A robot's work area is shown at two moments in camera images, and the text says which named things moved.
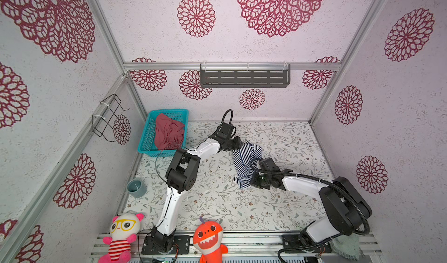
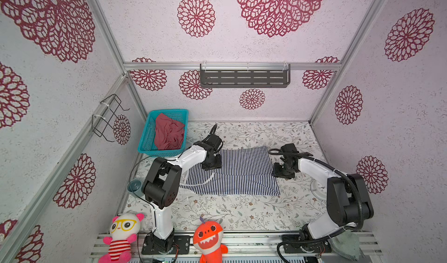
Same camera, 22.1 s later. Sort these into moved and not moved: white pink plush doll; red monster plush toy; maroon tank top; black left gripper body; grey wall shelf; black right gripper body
Moved: black left gripper body; black right gripper body
Not moved: white pink plush doll; grey wall shelf; red monster plush toy; maroon tank top
